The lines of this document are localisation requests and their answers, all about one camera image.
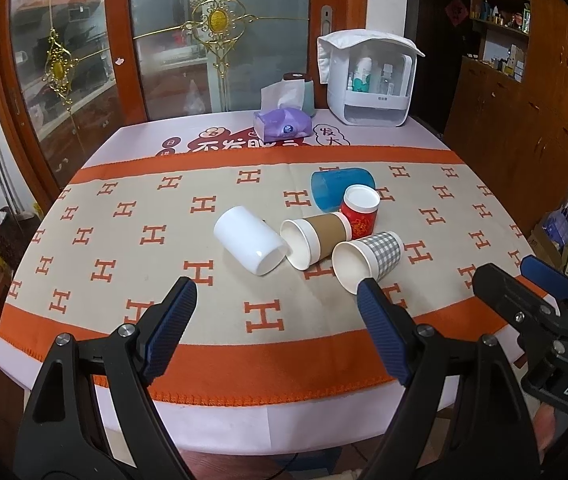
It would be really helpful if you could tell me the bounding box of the blue plastic cup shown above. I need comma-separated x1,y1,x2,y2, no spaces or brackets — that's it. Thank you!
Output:
310,168,375,212

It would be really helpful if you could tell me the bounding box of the brown sleeve paper cup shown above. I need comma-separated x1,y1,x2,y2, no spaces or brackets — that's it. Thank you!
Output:
280,211,352,271

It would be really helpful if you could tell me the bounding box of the orange beige H-pattern tablecloth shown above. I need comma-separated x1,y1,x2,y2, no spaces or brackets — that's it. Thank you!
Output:
0,110,530,455

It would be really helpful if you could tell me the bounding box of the white plastic cup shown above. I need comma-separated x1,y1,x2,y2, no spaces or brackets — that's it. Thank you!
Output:
214,206,286,276

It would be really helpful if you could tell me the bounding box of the dark wooden shelf cabinet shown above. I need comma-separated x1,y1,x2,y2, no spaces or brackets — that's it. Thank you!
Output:
444,0,568,234

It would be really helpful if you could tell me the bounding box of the teal canister brown lid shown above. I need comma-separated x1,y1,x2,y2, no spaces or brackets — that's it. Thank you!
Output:
282,72,316,117

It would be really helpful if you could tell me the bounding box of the grey checkered paper cup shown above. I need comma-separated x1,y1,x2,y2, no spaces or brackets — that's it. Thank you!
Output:
332,231,403,295

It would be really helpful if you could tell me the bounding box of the red paper cup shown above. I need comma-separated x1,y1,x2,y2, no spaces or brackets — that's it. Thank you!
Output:
339,184,380,240

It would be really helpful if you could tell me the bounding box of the purple tissue pack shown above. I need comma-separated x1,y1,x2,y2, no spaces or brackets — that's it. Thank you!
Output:
254,79,312,143

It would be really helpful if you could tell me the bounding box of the white cosmetics organizer box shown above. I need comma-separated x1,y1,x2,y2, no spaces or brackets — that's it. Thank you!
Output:
316,29,424,127

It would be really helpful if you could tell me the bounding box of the wooden glass door cabinet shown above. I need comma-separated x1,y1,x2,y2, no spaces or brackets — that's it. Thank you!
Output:
0,0,366,208

